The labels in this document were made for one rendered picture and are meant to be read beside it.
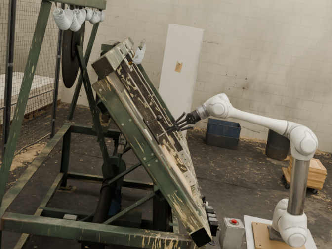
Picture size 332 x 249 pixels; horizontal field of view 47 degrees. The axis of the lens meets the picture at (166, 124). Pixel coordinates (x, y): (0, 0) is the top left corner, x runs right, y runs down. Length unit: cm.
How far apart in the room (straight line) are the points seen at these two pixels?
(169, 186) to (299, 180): 80
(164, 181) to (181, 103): 443
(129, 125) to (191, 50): 445
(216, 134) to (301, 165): 477
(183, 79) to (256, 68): 193
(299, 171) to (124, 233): 114
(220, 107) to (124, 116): 56
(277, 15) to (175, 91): 264
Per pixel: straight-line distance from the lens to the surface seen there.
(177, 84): 665
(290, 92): 815
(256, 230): 292
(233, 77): 800
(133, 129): 223
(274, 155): 727
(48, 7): 223
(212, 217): 295
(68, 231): 255
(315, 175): 598
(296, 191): 253
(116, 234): 252
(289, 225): 260
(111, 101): 220
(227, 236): 256
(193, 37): 656
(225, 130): 714
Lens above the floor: 210
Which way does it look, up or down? 15 degrees down
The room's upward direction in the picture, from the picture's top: 9 degrees clockwise
